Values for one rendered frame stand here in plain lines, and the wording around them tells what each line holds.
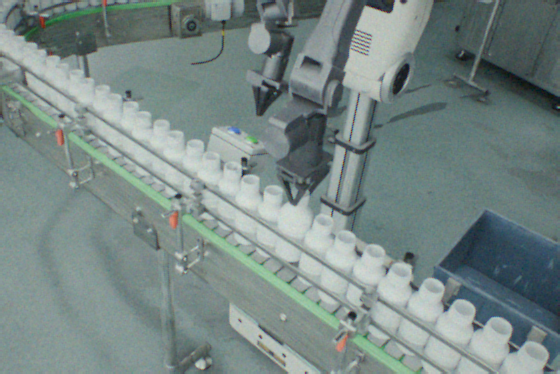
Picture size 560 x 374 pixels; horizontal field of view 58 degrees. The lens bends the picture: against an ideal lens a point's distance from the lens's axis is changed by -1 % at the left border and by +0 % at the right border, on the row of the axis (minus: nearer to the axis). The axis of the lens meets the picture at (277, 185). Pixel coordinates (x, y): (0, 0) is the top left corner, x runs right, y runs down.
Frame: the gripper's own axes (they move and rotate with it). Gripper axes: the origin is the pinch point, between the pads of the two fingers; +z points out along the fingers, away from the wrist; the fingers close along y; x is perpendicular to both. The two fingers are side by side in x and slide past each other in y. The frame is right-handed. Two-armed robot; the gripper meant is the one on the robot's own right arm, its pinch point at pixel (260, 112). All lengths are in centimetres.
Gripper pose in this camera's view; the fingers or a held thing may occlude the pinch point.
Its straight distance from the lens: 126.9
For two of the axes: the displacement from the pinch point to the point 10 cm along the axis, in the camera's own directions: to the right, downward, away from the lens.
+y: 7.6, 4.4, -4.8
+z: -3.0, 8.9, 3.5
